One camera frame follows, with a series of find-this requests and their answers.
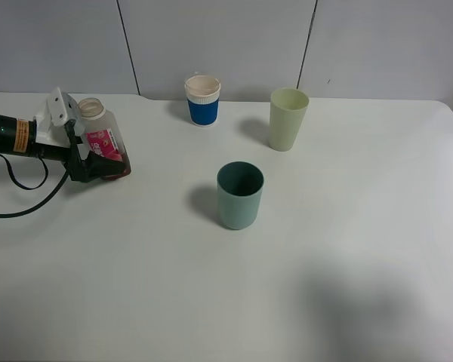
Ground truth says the clear bottle with pink label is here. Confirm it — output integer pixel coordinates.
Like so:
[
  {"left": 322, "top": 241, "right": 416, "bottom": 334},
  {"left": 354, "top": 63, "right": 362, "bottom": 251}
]
[{"left": 79, "top": 97, "right": 131, "bottom": 180}]

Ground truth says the black left camera cable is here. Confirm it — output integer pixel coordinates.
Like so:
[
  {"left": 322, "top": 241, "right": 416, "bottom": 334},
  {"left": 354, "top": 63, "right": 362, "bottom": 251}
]
[{"left": 0, "top": 152, "right": 69, "bottom": 219}]

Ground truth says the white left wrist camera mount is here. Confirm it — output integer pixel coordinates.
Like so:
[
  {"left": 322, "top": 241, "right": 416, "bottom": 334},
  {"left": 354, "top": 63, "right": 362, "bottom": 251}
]
[{"left": 33, "top": 87, "right": 85, "bottom": 148}]

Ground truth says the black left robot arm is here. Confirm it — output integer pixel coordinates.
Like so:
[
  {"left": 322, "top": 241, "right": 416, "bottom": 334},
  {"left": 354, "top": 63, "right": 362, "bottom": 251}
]
[{"left": 0, "top": 115, "right": 126, "bottom": 183}]

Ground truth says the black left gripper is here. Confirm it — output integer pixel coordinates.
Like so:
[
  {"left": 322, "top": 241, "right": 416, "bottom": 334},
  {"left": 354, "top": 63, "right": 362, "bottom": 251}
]
[{"left": 29, "top": 118, "right": 128, "bottom": 183}]

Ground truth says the white cup with blue sleeve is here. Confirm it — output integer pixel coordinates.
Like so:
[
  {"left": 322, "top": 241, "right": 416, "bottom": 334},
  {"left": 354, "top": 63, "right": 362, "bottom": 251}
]
[{"left": 184, "top": 72, "right": 221, "bottom": 127}]

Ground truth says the teal green cup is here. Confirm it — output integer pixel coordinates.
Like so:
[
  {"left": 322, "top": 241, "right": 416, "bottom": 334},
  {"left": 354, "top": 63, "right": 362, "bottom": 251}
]
[{"left": 217, "top": 161, "right": 264, "bottom": 230}]

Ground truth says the pale green tall cup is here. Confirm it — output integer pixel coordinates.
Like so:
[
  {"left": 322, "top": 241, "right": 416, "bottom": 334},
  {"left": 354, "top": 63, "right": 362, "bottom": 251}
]
[{"left": 269, "top": 87, "right": 310, "bottom": 152}]

